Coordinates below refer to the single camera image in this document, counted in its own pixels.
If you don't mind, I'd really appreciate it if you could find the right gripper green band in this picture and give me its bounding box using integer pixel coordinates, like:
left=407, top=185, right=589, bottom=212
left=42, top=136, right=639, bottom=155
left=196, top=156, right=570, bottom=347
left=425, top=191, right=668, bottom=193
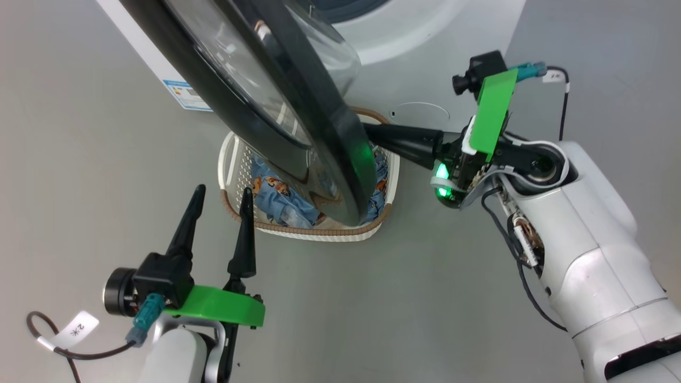
left=363, top=69, right=519, bottom=209

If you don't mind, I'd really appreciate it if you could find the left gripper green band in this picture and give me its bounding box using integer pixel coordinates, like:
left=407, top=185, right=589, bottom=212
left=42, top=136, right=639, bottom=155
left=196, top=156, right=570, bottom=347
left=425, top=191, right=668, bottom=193
left=164, top=184, right=265, bottom=383

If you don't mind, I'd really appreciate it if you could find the blue cartoon print garment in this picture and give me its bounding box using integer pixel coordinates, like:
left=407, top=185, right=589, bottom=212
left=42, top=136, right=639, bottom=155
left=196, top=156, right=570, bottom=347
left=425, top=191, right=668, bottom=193
left=250, top=144, right=388, bottom=227

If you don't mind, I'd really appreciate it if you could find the round black washing machine door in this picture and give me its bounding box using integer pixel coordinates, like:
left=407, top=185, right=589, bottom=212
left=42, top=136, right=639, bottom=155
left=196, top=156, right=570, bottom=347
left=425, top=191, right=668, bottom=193
left=118, top=0, right=379, bottom=227

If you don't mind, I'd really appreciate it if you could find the cream perforated laundry basket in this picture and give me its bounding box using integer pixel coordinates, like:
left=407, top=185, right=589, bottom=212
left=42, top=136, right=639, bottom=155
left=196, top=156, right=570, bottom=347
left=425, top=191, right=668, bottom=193
left=217, top=106, right=401, bottom=243

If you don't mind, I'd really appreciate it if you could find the white front-load washing machine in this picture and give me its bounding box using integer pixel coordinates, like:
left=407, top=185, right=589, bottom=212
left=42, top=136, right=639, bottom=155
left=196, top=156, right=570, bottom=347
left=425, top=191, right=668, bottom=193
left=96, top=0, right=527, bottom=136

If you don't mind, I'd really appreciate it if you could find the blue energy label sticker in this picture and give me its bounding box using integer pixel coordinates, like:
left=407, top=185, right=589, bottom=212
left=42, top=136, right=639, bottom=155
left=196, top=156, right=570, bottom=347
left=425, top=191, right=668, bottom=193
left=164, top=80, right=212, bottom=111

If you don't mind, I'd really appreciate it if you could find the right camera cable teal plug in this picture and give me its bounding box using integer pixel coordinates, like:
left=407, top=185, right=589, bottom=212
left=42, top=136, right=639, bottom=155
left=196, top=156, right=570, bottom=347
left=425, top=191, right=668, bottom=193
left=508, top=61, right=571, bottom=141

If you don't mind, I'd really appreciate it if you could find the black cable along right arm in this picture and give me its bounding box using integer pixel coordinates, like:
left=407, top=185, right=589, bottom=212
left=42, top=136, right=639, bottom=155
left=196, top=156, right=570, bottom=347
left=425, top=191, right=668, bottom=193
left=481, top=186, right=567, bottom=333

